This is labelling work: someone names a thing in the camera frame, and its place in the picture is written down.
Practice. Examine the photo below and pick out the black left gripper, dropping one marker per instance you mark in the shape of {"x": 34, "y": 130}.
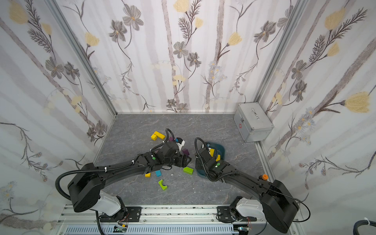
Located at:
{"x": 181, "y": 158}

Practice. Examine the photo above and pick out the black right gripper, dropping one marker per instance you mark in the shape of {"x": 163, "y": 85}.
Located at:
{"x": 202, "y": 153}

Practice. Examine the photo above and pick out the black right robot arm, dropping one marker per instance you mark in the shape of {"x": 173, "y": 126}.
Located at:
{"x": 278, "y": 205}

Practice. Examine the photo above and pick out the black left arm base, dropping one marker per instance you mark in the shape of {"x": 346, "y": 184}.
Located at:
{"x": 125, "y": 214}

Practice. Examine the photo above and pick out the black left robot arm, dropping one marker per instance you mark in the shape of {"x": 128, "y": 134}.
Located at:
{"x": 85, "y": 187}

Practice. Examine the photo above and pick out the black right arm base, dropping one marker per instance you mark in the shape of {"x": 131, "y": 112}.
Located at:
{"x": 229, "y": 214}

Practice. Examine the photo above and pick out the purple triangular block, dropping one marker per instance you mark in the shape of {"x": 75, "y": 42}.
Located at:
{"x": 186, "y": 152}

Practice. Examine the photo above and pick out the green rectangular block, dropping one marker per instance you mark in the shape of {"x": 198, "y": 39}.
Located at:
{"x": 188, "y": 170}

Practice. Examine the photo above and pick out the teal plastic bin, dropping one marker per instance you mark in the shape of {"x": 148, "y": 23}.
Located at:
{"x": 219, "y": 150}

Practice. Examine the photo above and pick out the large teal flat block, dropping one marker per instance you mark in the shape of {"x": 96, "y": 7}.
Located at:
{"x": 158, "y": 173}

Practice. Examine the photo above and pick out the green arch block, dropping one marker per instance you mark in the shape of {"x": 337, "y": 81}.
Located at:
{"x": 162, "y": 185}

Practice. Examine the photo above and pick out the silver aluminium first aid case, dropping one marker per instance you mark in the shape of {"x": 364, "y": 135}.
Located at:
{"x": 252, "y": 122}

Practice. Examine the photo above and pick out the brown bottle orange cap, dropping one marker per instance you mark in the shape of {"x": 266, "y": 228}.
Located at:
{"x": 264, "y": 177}

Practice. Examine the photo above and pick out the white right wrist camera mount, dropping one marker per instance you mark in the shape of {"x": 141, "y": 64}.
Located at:
{"x": 180, "y": 143}

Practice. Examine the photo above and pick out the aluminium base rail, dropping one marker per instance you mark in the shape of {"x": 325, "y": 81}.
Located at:
{"x": 87, "y": 223}

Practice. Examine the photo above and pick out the white cable tray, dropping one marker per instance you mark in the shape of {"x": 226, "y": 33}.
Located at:
{"x": 225, "y": 229}

